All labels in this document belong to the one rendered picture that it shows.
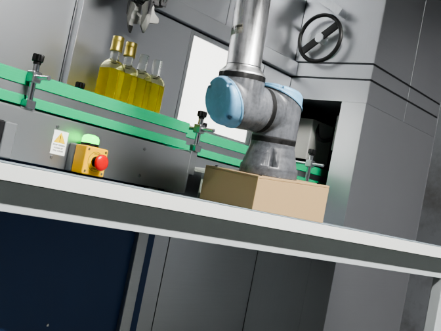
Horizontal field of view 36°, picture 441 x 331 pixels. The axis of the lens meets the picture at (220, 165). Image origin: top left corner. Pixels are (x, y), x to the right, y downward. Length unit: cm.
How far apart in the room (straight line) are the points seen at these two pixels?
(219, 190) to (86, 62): 62
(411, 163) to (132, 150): 161
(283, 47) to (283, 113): 121
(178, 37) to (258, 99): 78
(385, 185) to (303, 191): 126
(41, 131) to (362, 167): 147
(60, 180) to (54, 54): 76
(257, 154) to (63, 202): 53
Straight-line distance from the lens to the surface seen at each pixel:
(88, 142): 171
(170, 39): 234
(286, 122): 171
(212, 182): 178
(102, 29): 214
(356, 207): 276
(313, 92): 287
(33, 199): 141
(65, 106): 175
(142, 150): 190
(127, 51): 204
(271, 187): 166
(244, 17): 167
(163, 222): 154
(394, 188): 304
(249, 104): 162
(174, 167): 199
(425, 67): 320
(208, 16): 249
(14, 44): 200
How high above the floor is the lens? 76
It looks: 3 degrees up
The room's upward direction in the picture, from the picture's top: 11 degrees clockwise
